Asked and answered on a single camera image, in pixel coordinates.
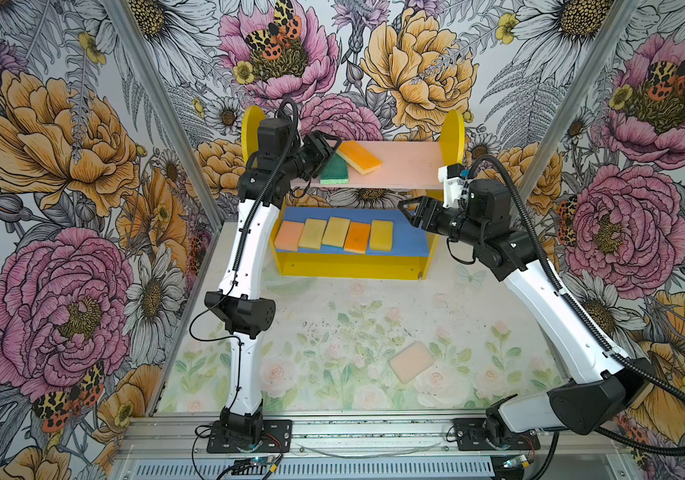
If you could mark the pink orange sponge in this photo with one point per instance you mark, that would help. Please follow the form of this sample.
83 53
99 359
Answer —
289 234

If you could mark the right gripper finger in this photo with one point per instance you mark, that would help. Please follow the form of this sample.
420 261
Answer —
414 204
414 216

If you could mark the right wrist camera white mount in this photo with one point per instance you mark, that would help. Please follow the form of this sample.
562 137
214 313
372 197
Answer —
453 178

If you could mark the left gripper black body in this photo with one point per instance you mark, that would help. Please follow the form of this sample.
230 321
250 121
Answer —
307 160

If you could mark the large yellow sponge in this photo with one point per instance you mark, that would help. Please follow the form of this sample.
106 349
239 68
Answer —
336 232

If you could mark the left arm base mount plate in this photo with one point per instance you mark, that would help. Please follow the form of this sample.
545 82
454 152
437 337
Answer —
274 436

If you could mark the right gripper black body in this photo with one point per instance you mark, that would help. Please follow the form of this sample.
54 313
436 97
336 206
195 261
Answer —
454 223

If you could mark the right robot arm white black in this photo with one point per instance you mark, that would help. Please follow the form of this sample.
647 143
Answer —
598 387

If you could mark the left aluminium corner post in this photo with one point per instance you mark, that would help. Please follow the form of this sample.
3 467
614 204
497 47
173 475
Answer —
145 66

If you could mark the orange sponge front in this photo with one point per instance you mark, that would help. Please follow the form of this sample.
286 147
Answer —
356 241

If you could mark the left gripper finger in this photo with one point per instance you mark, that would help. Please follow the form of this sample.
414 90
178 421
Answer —
329 141
328 151

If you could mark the aluminium corner post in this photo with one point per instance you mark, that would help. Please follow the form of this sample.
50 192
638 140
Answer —
618 18
145 66

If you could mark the small yellow sponge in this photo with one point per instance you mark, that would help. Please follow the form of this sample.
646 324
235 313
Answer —
381 235

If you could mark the right aluminium corner post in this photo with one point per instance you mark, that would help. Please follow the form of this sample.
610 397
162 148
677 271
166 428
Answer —
618 18

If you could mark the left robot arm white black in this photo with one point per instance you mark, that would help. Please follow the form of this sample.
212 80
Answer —
282 156

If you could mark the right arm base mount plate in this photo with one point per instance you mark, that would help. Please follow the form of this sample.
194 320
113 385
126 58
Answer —
481 434

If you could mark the green scouring pad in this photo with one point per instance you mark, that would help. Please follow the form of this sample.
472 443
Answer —
336 173

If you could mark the yellow sponge with green back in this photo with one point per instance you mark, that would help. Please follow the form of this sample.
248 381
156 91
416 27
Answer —
312 234

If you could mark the pale pink sponge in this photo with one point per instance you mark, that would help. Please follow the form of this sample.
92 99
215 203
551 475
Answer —
411 361

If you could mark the aluminium front rail frame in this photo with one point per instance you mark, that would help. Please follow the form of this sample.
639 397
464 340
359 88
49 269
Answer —
369 445

